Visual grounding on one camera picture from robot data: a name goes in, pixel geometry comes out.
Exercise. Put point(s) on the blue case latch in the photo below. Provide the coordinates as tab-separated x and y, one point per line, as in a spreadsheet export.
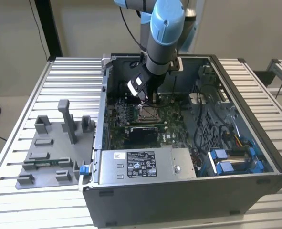
83	169

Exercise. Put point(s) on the silver power supply unit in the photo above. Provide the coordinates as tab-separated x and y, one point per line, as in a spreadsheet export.
164	164

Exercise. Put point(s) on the silver square CPU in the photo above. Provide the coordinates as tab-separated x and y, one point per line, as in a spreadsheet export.
149	114

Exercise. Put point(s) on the blue disk carrier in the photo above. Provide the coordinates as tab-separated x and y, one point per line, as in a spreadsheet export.
225	168
220	154

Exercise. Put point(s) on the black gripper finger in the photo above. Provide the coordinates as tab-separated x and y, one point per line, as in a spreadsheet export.
156	99

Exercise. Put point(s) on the green motherboard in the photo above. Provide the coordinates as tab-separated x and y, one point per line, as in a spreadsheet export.
176	133

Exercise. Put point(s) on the silver thumbscrew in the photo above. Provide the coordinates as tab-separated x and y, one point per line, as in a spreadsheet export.
177	169

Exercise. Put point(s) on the green RAM stick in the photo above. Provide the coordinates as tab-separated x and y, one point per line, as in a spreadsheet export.
46	163

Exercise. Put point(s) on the gray plastic parts rack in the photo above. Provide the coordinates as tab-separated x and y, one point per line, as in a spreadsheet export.
59	148

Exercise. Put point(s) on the black frame post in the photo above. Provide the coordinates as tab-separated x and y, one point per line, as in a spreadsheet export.
49	28

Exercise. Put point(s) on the white gray wrist camera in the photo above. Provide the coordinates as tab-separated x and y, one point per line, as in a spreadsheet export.
136	83

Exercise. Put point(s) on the CPU socket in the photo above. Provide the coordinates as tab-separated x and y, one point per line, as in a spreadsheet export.
147	121

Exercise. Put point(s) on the dark gray PC case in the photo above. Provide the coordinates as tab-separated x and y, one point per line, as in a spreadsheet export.
167	205

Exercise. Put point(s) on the black graphics card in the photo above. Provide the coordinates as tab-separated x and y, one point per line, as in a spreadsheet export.
143	136

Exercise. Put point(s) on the aluminium side table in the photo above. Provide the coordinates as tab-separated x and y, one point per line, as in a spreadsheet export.
280	71

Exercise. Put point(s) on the gray wrist camera bracket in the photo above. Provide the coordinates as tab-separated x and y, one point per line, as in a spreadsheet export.
177	64

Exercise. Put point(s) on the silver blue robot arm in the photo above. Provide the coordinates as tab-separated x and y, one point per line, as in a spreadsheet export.
164	35

